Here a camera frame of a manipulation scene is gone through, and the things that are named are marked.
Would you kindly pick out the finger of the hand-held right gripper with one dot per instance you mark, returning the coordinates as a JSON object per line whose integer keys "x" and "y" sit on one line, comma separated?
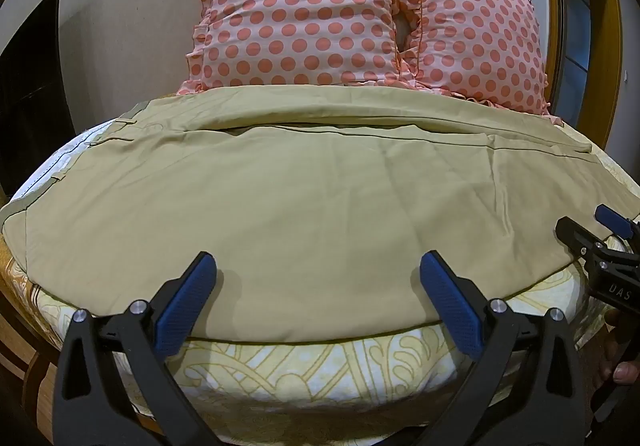
{"x": 580, "y": 236}
{"x": 616, "y": 221}

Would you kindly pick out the glass door pane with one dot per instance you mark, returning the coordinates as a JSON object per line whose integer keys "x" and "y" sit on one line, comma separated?
{"x": 580, "y": 26}

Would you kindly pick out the large polka dot ruffled pillow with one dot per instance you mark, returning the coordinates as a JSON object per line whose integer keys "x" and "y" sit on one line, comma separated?
{"x": 300, "y": 11}

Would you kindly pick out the yellow patterned bed sheet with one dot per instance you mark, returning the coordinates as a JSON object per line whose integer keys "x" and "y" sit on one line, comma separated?
{"x": 310, "y": 376}

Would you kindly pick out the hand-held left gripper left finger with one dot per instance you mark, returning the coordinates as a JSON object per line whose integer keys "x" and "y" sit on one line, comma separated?
{"x": 186, "y": 300}

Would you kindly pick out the person's right hand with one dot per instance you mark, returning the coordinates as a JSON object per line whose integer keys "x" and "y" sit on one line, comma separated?
{"x": 626, "y": 371}

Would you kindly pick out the wooden bed frame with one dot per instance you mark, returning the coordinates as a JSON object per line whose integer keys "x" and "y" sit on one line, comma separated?
{"x": 30, "y": 356}

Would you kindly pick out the olive green bed sheet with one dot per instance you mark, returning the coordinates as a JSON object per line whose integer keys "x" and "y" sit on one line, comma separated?
{"x": 310, "y": 206}

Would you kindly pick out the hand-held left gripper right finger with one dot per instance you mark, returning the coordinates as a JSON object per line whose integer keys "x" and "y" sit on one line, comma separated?
{"x": 450, "y": 302}

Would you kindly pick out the dark wooden cabinet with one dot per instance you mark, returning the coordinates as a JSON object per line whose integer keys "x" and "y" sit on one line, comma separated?
{"x": 31, "y": 96}

